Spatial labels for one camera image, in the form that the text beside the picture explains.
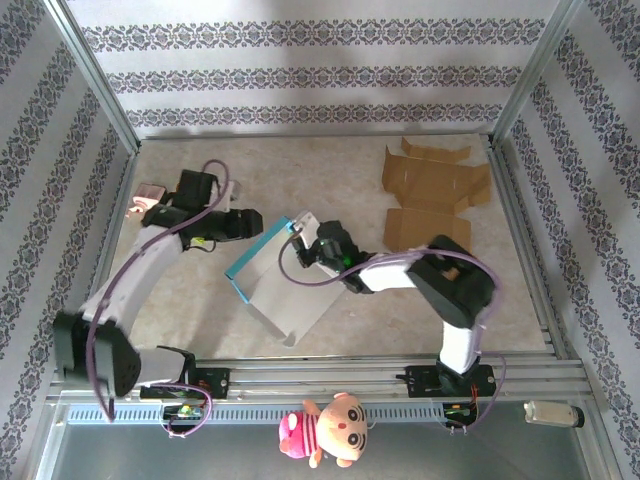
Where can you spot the blue white paper box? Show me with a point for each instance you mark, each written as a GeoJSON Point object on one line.
{"type": "Point", "coordinates": [290, 300]}

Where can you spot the brown cardboard box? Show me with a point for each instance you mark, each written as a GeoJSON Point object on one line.
{"type": "Point", "coordinates": [430, 180]}

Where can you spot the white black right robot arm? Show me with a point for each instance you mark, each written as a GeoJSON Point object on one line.
{"type": "Point", "coordinates": [450, 285]}

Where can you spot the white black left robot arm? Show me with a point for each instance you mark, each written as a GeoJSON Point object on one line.
{"type": "Point", "coordinates": [145, 265]}

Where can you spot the yellow green toy brick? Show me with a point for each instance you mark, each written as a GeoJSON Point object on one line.
{"type": "Point", "coordinates": [198, 242]}

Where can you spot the pink plastic toy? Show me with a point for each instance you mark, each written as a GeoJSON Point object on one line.
{"type": "Point", "coordinates": [149, 196]}

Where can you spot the plush doll pink striped shirt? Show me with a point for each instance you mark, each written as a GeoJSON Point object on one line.
{"type": "Point", "coordinates": [340, 425]}

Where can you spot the small circuit board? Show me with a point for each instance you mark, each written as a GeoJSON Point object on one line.
{"type": "Point", "coordinates": [184, 411]}
{"type": "Point", "coordinates": [457, 411]}

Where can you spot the grey metal sheet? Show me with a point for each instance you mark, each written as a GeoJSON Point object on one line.
{"type": "Point", "coordinates": [200, 455]}

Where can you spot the clear bottle black cap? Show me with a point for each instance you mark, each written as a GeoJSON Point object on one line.
{"type": "Point", "coordinates": [550, 414]}

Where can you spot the thin aluminium cross rail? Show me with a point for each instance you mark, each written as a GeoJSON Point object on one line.
{"type": "Point", "coordinates": [300, 134]}

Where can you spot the aluminium mounting rail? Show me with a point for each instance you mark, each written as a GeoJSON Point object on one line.
{"type": "Point", "coordinates": [310, 375]}

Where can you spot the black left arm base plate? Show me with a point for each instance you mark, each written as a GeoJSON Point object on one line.
{"type": "Point", "coordinates": [217, 382]}

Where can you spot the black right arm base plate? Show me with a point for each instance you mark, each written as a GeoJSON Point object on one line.
{"type": "Point", "coordinates": [417, 382]}

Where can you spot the aluminium corner post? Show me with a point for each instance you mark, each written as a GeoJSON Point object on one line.
{"type": "Point", "coordinates": [530, 75]}
{"type": "Point", "coordinates": [95, 80]}

